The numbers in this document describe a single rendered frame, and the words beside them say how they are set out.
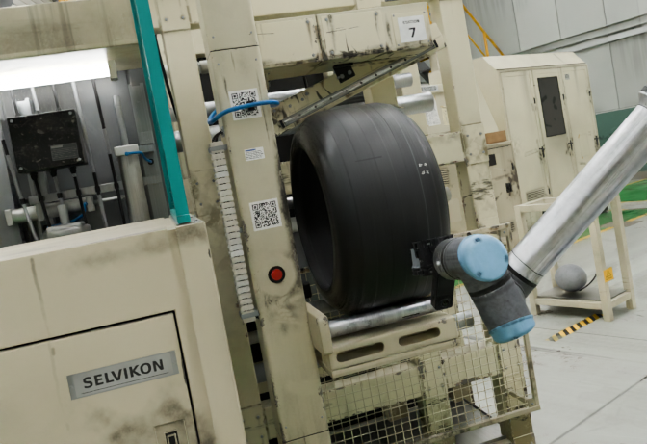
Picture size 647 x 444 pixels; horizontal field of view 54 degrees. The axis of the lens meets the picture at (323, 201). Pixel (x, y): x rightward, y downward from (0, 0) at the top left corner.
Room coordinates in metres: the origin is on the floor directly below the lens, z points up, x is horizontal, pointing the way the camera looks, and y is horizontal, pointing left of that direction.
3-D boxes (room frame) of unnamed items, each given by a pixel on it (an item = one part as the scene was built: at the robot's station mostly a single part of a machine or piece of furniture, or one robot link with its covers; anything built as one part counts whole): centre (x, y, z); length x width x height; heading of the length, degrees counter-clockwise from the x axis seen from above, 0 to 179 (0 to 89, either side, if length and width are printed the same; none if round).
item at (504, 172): (6.63, -1.56, 0.62); 0.91 x 0.58 x 1.25; 127
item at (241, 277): (1.66, 0.25, 1.19); 0.05 x 0.04 x 0.48; 14
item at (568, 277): (4.39, -1.66, 0.40); 0.60 x 0.35 x 0.80; 37
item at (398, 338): (1.66, -0.11, 0.83); 0.36 x 0.09 x 0.06; 104
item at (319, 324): (1.75, 0.10, 0.90); 0.40 x 0.03 x 0.10; 14
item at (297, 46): (2.11, -0.12, 1.71); 0.61 x 0.25 x 0.15; 104
